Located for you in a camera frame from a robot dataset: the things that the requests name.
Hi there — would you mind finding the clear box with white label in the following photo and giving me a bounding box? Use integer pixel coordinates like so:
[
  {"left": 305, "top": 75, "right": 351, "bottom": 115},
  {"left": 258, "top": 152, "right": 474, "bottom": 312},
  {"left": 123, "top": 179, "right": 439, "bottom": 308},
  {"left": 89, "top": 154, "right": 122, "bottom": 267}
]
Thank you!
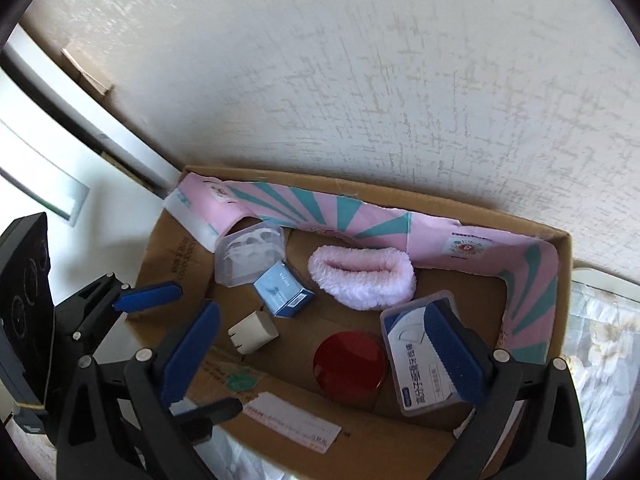
[{"left": 380, "top": 290, "right": 461, "bottom": 417}]

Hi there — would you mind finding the white charger cube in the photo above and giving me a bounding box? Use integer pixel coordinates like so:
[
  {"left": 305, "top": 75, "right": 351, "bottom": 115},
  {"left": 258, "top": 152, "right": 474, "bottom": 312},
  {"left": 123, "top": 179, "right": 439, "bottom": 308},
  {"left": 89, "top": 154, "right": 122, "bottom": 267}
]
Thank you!
[{"left": 228, "top": 311, "right": 279, "bottom": 356}]

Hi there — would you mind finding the red lid jar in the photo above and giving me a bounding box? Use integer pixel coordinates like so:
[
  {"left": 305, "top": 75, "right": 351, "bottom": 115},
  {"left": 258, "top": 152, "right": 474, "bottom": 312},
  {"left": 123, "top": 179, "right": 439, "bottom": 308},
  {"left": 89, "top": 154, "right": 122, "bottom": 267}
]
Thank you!
[{"left": 312, "top": 332, "right": 388, "bottom": 408}]

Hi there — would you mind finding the clear plastic blister case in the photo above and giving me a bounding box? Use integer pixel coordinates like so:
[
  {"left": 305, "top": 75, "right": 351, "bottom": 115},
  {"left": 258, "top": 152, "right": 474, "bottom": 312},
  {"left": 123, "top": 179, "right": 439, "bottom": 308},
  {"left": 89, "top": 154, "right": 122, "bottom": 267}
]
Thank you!
[{"left": 214, "top": 222, "right": 285, "bottom": 287}]

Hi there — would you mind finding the pink fluffy sock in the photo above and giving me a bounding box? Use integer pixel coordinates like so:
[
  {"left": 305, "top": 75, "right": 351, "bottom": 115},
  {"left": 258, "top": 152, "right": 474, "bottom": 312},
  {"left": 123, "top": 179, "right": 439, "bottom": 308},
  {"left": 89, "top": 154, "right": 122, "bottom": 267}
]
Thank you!
[{"left": 308, "top": 245, "right": 416, "bottom": 311}]

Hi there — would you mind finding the small blue box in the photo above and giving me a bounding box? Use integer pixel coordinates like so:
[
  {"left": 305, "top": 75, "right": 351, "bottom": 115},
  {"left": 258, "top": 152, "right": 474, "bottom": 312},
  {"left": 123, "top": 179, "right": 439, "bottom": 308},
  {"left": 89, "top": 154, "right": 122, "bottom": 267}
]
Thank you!
[{"left": 253, "top": 261, "right": 314, "bottom": 318}]

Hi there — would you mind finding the cardboard box with pink liner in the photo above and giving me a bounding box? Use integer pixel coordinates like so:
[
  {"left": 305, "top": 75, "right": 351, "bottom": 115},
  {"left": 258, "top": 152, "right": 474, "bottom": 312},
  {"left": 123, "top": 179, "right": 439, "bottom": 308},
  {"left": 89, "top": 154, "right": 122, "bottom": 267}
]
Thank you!
[{"left": 128, "top": 167, "right": 573, "bottom": 479}]

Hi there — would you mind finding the grey recessed door handle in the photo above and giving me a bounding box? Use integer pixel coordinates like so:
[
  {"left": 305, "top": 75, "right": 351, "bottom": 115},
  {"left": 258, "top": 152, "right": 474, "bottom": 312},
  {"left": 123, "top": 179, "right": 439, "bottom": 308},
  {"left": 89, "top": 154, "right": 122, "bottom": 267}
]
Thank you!
[{"left": 1, "top": 122, "right": 89, "bottom": 226}]

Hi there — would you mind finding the white bed rail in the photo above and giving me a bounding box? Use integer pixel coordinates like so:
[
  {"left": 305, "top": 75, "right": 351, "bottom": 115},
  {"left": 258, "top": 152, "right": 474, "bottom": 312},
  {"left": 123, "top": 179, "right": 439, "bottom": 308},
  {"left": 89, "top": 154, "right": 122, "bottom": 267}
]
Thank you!
[{"left": 572, "top": 266, "right": 640, "bottom": 304}]

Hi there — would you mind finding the small wooden wall block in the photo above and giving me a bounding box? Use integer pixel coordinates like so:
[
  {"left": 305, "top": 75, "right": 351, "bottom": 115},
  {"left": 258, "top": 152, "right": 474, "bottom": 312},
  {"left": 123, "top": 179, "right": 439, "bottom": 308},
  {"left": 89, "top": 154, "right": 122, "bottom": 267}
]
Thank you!
[{"left": 61, "top": 44, "right": 113, "bottom": 98}]

